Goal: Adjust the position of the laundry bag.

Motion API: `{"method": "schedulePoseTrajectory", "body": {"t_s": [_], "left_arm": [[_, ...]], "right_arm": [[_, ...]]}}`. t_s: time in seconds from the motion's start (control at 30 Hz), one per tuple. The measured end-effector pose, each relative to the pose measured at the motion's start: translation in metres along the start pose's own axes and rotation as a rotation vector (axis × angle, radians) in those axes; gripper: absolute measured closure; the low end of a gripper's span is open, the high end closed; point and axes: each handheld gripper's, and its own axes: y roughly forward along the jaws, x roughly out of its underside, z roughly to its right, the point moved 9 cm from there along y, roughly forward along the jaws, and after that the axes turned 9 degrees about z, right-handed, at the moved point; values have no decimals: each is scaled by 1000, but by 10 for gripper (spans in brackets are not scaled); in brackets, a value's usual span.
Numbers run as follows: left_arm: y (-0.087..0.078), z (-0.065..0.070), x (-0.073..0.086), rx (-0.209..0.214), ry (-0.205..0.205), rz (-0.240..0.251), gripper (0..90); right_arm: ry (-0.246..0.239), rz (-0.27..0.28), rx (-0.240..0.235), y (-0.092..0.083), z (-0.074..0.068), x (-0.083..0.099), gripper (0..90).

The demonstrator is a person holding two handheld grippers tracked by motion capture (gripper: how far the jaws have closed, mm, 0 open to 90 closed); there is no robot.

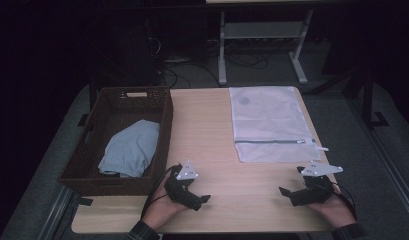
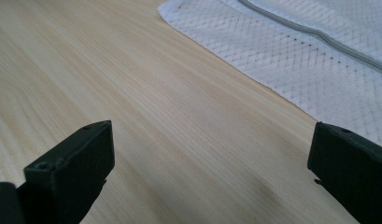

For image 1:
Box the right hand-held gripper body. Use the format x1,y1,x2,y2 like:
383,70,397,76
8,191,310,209
296,160,344,206

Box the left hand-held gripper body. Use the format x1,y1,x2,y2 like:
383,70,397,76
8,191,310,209
163,160,204,205

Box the light blue garment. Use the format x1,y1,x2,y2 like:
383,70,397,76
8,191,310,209
97,119,161,179

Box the white mesh laundry bag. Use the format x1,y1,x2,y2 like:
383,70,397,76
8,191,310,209
228,85,330,164

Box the brown woven basket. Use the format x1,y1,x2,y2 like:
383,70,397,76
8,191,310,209
57,85,175,197

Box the person's left hand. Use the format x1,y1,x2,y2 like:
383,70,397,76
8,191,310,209
142,179,190,231

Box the person's right hand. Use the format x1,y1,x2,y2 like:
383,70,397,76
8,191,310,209
306,191,357,229

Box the black metal stand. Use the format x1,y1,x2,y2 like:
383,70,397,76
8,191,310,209
305,63,390,130

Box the white power strip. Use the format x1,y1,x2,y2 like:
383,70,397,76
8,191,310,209
163,57,192,65

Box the right hand-held gripper cable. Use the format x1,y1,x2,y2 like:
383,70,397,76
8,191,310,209
331,189,358,221

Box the black strap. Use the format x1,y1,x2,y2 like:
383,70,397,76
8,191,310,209
76,196,94,207

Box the black floor cables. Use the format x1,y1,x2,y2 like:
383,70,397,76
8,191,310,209
158,49,270,88

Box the white metal desk frame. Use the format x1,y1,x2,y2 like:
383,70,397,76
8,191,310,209
217,9,315,87

